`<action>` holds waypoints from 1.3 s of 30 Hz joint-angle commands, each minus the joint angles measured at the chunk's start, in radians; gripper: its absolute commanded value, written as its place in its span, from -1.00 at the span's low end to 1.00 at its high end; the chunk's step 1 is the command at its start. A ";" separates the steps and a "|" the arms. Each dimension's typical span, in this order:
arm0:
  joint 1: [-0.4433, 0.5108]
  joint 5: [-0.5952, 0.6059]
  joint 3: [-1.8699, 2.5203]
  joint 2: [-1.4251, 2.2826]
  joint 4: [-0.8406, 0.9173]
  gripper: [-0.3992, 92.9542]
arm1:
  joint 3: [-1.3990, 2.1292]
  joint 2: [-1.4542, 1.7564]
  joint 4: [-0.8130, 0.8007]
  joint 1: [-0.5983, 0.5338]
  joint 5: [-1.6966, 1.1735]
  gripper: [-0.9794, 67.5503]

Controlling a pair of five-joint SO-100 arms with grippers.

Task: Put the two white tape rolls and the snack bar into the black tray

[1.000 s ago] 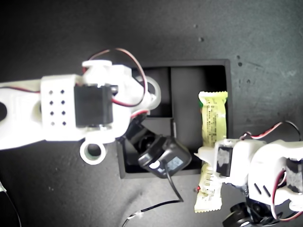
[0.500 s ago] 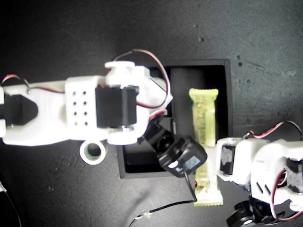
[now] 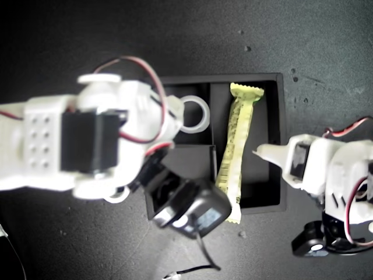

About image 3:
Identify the large white tape roll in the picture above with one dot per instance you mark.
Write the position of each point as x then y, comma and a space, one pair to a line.
205, 116

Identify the snack bar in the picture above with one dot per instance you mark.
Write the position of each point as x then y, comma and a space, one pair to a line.
237, 137

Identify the white tape roll green core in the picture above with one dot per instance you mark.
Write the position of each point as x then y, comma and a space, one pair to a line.
116, 199

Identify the black tray with wells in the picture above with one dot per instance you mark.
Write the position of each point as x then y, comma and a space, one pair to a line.
259, 175

